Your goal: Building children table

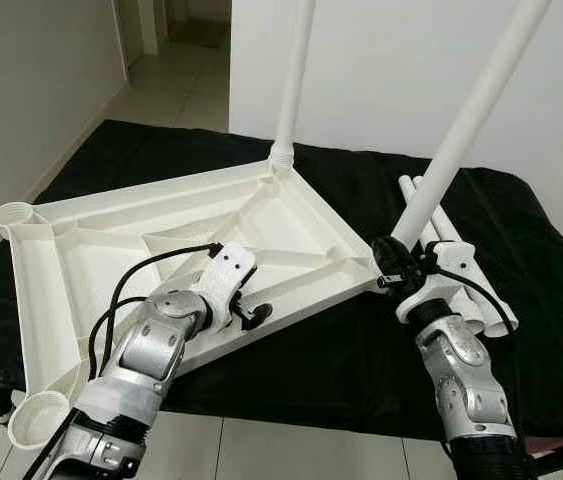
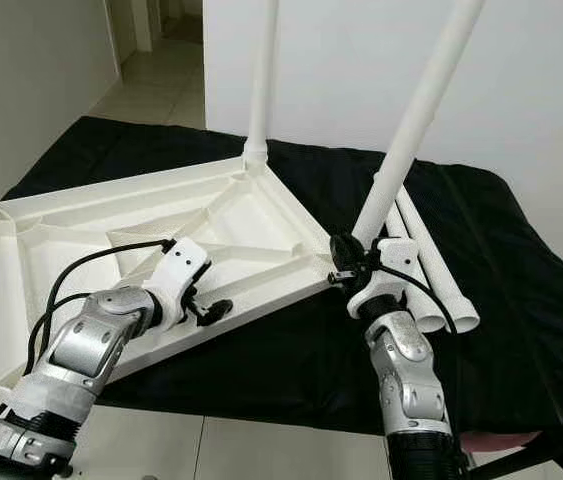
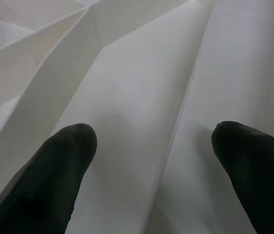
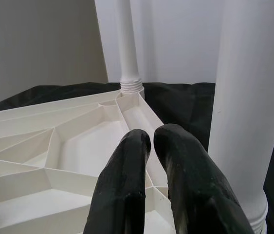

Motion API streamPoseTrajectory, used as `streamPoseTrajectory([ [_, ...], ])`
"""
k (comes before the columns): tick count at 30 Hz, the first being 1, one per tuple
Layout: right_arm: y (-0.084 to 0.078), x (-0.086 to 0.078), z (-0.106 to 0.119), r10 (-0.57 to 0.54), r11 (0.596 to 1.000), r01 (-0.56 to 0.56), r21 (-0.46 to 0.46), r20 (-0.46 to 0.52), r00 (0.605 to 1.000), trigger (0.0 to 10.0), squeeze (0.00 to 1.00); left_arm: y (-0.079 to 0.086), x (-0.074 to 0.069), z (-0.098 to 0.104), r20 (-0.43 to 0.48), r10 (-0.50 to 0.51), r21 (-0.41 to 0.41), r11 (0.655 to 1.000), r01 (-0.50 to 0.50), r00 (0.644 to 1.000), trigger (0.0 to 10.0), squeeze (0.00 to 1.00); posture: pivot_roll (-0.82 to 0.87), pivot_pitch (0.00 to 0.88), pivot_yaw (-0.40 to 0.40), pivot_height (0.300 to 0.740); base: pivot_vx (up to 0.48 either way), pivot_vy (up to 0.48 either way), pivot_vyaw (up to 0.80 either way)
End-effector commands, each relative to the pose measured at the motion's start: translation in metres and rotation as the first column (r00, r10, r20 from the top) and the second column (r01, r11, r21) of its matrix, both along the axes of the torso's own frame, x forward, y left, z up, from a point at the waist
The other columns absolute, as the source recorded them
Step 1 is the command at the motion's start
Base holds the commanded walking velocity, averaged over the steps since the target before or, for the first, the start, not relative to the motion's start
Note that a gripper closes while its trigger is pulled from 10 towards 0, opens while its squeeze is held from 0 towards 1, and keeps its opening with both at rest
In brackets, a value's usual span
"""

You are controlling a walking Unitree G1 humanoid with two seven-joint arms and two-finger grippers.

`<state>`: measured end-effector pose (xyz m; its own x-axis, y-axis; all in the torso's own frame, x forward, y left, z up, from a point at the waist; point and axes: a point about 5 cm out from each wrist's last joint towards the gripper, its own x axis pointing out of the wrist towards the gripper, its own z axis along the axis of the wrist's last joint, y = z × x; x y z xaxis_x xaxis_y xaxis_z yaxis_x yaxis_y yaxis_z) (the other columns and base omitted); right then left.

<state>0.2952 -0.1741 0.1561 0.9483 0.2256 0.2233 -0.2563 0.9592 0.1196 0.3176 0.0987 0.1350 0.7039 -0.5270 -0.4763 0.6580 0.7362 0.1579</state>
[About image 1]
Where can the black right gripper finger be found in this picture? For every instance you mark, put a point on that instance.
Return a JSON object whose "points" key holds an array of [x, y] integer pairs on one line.
{"points": [[388, 260]]}

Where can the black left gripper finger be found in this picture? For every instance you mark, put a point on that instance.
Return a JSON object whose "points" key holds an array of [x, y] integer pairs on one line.
{"points": [[259, 316]]}

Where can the white plastic table top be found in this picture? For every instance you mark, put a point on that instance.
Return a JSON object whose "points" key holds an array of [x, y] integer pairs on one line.
{"points": [[291, 215]]}

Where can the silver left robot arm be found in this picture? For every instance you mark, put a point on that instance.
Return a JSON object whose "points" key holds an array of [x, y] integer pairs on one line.
{"points": [[151, 350]]}

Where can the black table cloth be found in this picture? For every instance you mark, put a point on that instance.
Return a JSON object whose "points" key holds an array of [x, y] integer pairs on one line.
{"points": [[361, 360]]}

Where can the pink rounded object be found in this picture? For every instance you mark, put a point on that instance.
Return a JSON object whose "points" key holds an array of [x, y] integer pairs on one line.
{"points": [[551, 442]]}

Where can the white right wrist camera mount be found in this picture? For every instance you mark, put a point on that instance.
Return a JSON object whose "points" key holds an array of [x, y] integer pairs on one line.
{"points": [[451, 265]]}

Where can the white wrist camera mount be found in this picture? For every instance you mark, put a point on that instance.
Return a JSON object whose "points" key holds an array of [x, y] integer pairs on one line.
{"points": [[451, 265], [229, 268]]}

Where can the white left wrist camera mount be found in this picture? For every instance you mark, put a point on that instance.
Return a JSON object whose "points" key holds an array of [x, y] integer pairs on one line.
{"points": [[229, 268]]}

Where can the white door frame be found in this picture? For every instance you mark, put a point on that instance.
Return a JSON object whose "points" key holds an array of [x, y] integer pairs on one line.
{"points": [[146, 25]]}

